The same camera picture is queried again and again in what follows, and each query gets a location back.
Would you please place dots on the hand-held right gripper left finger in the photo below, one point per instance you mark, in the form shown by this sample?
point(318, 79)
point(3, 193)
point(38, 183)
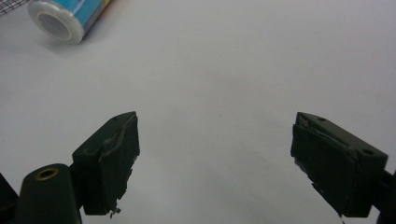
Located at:
point(106, 168)

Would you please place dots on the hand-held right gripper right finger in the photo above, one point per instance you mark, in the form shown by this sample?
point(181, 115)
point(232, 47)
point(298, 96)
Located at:
point(336, 165)

